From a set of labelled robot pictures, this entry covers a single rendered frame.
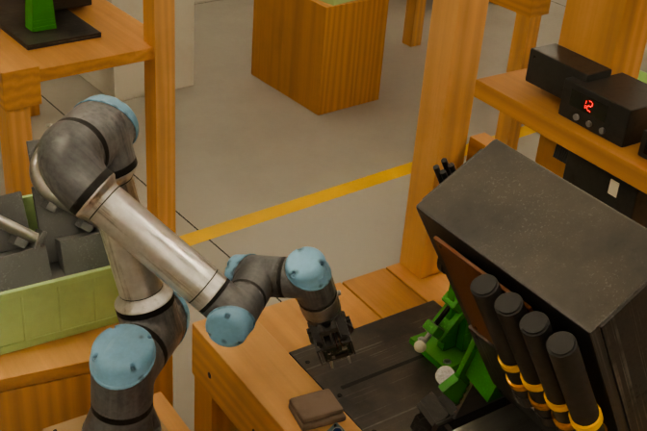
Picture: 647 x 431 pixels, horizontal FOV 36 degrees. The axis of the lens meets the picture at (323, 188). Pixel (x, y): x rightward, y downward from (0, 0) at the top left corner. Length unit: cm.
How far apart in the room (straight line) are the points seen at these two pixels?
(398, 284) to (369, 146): 267
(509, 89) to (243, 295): 69
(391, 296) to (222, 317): 88
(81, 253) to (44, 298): 24
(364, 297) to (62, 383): 75
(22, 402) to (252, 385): 58
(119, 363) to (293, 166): 315
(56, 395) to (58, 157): 89
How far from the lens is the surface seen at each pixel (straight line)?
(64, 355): 242
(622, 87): 191
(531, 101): 197
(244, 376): 217
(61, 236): 262
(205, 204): 454
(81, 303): 243
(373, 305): 244
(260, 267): 178
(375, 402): 213
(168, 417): 215
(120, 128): 178
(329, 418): 206
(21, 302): 237
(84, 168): 167
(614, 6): 192
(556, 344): 128
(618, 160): 181
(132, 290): 190
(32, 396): 243
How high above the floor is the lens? 230
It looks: 29 degrees down
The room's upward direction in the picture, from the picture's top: 5 degrees clockwise
